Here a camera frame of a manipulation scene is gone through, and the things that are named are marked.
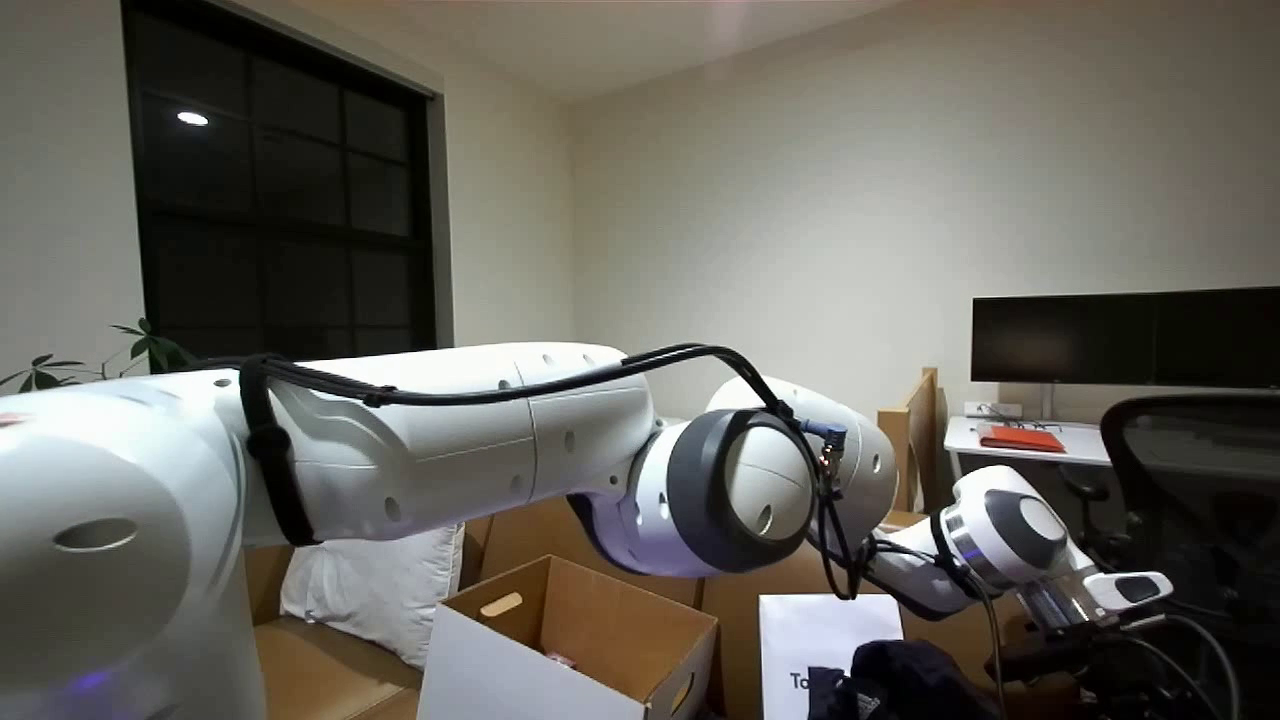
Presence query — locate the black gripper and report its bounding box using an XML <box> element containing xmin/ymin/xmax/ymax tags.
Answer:
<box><xmin>1001</xmin><ymin>626</ymin><xmax>1144</xmax><ymax>688</ymax></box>

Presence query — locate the dark navy garment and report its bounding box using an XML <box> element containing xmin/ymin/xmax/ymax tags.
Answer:
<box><xmin>806</xmin><ymin>637</ymin><xmax>1008</xmax><ymax>720</ymax></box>

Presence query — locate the cardboard box with white front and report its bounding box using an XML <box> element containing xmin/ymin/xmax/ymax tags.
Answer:
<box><xmin>413</xmin><ymin>549</ymin><xmax>725</xmax><ymax>720</ymax></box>

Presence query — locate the black mesh office chair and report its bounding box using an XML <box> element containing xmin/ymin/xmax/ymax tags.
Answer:
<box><xmin>1061</xmin><ymin>390</ymin><xmax>1280</xmax><ymax>720</ymax></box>

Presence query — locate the white desk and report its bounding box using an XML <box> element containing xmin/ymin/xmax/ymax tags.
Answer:
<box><xmin>941</xmin><ymin>410</ymin><xmax>1120</xmax><ymax>527</ymax></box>

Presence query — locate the red book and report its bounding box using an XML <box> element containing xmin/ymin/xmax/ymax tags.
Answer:
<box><xmin>977</xmin><ymin>419</ymin><xmax>1071</xmax><ymax>460</ymax></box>

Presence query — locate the white paper sign with text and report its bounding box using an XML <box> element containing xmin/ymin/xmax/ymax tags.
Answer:
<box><xmin>757</xmin><ymin>590</ymin><xmax>913</xmax><ymax>720</ymax></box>

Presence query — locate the black wide monitor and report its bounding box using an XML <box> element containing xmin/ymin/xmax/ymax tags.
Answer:
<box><xmin>969</xmin><ymin>282</ymin><xmax>1280</xmax><ymax>395</ymax></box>

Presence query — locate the white square pillow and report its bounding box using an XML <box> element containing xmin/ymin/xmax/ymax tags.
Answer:
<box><xmin>276</xmin><ymin>518</ymin><xmax>472</xmax><ymax>671</ymax></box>

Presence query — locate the green houseplant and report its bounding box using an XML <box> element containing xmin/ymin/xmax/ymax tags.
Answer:
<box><xmin>0</xmin><ymin>311</ymin><xmax>192</xmax><ymax>399</ymax></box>

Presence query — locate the wooden bed frame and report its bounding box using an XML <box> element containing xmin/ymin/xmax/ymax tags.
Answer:
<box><xmin>867</xmin><ymin>363</ymin><xmax>951</xmax><ymax>527</ymax></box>

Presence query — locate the dark window with black frame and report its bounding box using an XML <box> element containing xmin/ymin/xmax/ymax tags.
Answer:
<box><xmin>119</xmin><ymin>0</ymin><xmax>446</xmax><ymax>367</ymax></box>

